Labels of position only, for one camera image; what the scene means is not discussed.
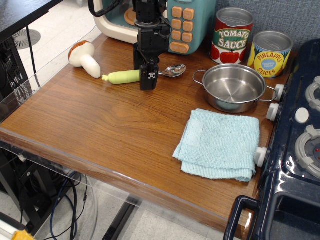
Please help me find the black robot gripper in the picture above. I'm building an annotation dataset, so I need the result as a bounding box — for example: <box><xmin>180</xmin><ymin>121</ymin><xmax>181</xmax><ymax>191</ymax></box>
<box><xmin>133</xmin><ymin>23</ymin><xmax>171</xmax><ymax>91</ymax></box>

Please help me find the spoon with green handle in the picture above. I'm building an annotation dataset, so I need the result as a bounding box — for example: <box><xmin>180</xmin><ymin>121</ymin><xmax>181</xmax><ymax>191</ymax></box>
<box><xmin>101</xmin><ymin>64</ymin><xmax>187</xmax><ymax>85</ymax></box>

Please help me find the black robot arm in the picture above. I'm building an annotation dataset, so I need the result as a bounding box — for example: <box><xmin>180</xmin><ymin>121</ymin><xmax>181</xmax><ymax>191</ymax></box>
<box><xmin>133</xmin><ymin>0</ymin><xmax>172</xmax><ymax>91</ymax></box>

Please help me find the plush mushroom toy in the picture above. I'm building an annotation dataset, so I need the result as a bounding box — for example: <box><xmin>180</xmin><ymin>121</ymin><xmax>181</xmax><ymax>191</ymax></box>
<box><xmin>68</xmin><ymin>40</ymin><xmax>101</xmax><ymax>79</ymax></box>

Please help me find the small steel pot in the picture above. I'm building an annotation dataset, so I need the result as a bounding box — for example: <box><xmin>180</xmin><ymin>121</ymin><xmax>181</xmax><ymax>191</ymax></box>
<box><xmin>192</xmin><ymin>63</ymin><xmax>278</xmax><ymax>114</ymax></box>

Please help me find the toy microwave oven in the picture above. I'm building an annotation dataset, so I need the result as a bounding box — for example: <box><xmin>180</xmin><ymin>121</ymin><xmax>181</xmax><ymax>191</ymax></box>
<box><xmin>94</xmin><ymin>0</ymin><xmax>216</xmax><ymax>55</ymax></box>

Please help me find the tomato sauce can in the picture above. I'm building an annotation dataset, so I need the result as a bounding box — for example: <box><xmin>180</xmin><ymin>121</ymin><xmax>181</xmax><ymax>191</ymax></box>
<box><xmin>210</xmin><ymin>7</ymin><xmax>254</xmax><ymax>64</ymax></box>

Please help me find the light blue folded cloth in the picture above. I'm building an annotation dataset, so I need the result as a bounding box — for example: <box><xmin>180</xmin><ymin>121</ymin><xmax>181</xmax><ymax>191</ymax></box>
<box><xmin>173</xmin><ymin>109</ymin><xmax>260</xmax><ymax>182</ymax></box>

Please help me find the pineapple slices can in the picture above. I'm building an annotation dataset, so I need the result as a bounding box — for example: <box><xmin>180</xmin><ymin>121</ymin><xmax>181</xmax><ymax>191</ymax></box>
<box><xmin>247</xmin><ymin>31</ymin><xmax>294</xmax><ymax>79</ymax></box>

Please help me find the black computer tower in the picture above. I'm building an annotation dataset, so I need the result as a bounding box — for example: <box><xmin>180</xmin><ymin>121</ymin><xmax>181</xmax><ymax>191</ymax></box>
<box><xmin>0</xmin><ymin>37</ymin><xmax>32</xmax><ymax>103</ymax></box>

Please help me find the clear acrylic side panel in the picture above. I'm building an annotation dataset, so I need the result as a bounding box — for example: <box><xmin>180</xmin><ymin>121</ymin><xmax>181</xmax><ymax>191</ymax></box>
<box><xmin>0</xmin><ymin>23</ymin><xmax>101</xmax><ymax>122</ymax></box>

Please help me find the black table leg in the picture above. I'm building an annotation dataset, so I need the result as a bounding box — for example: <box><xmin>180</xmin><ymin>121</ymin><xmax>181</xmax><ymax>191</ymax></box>
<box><xmin>102</xmin><ymin>197</ymin><xmax>141</xmax><ymax>240</ymax></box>

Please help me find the dark blue toy stove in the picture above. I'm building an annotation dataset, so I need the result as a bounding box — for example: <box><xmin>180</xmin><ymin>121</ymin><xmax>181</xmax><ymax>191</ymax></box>
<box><xmin>223</xmin><ymin>39</ymin><xmax>320</xmax><ymax>240</ymax></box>

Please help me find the yellow object at corner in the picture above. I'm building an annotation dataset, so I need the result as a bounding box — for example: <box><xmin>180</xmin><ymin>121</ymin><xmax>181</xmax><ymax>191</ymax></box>
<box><xmin>0</xmin><ymin>230</ymin><xmax>35</xmax><ymax>240</ymax></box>

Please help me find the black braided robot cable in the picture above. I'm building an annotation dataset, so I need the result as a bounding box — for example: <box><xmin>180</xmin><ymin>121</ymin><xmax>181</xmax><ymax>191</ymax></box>
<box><xmin>87</xmin><ymin>0</ymin><xmax>125</xmax><ymax>18</ymax></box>

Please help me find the blue floor cable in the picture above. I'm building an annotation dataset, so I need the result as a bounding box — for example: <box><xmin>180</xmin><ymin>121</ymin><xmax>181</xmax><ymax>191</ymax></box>
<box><xmin>49</xmin><ymin>174</ymin><xmax>88</xmax><ymax>240</ymax></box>

